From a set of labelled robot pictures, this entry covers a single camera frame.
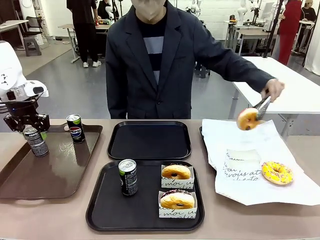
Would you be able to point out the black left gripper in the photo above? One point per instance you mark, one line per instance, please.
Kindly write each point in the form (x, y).
(22, 110)

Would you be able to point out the black Pepsi can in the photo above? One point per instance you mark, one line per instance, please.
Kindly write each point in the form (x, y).
(128, 180)
(76, 131)
(37, 146)

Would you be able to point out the metal serving tongs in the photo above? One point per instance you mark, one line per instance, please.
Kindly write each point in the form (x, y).
(262, 107)

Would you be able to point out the person's right forearm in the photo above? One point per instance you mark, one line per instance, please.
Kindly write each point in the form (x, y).
(115, 100)

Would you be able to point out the person's left forearm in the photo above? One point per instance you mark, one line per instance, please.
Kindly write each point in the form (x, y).
(250, 72)

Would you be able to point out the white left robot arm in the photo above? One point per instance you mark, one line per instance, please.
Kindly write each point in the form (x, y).
(7, 65)

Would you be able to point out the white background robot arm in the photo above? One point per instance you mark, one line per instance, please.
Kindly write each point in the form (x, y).
(242, 12)
(195, 7)
(108, 11)

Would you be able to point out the person's left hand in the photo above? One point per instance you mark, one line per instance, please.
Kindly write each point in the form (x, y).
(275, 88)

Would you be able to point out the brown plastic tray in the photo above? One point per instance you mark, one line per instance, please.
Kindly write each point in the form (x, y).
(57, 170)

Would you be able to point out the grey plastic stool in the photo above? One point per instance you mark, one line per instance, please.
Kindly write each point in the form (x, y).
(32, 46)

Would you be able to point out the black office chair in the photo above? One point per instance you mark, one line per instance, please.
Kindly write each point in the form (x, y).
(33, 25)

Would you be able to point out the light wooden desk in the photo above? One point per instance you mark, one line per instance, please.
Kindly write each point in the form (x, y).
(12, 25)

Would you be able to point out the grey background desk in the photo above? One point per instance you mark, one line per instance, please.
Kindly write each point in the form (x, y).
(72, 26)

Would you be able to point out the bystander in black clothes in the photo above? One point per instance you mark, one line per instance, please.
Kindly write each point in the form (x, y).
(86, 30)

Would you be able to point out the person in dark blazer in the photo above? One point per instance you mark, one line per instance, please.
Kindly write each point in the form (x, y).
(130, 75)

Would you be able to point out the black square tray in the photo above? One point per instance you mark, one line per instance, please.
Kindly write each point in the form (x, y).
(145, 212)
(150, 140)

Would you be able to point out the beige face mask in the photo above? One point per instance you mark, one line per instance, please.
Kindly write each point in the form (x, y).
(150, 10)

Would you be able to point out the black tray under paper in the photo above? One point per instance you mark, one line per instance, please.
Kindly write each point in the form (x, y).
(200, 133)

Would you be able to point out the dark plastic stool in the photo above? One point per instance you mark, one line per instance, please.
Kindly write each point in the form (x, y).
(203, 71)

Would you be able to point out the white paper sheet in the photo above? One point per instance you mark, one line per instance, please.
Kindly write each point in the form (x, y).
(237, 140)

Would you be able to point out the grey background workbench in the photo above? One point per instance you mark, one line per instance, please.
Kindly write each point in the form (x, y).
(250, 32)

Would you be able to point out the yellow sprinkled donut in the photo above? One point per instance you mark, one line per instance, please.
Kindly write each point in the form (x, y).
(277, 173)

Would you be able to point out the white table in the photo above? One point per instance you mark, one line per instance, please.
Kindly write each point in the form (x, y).
(287, 82)

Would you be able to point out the bystander in red apron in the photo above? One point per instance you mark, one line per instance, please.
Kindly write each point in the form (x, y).
(290, 25)

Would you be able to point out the white cloth panel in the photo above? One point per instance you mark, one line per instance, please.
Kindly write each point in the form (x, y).
(312, 50)

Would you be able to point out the bystander with beige cap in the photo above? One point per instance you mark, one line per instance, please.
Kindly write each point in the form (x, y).
(308, 12)

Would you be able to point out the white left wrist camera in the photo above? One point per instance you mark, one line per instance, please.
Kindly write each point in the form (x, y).
(35, 87)

